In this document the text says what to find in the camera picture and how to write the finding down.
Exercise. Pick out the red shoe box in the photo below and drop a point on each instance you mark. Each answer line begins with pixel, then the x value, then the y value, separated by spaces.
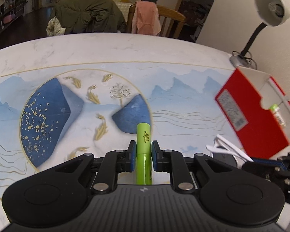
pixel 245 100

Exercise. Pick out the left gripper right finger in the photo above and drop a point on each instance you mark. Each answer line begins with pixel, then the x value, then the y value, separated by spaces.
pixel 176 165

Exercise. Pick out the wooden chair with pink cloth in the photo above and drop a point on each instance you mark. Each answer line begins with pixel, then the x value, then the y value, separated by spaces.
pixel 171 21

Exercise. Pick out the pink cloth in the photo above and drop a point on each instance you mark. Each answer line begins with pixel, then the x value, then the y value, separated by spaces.
pixel 145 20

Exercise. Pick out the olive green jacket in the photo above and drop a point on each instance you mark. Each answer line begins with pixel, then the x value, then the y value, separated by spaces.
pixel 85 16

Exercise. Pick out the green lip balm tube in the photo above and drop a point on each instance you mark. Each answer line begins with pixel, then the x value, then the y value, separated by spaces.
pixel 143 150

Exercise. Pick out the silver desk lamp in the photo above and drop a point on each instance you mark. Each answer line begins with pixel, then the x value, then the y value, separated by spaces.
pixel 273 13

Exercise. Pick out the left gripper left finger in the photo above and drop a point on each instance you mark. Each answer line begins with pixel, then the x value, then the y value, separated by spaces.
pixel 113 163

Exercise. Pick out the dark tv cabinet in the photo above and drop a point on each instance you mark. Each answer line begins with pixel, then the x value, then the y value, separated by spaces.
pixel 10 11

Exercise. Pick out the green white tube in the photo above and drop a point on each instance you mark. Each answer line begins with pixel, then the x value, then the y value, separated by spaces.
pixel 276 113

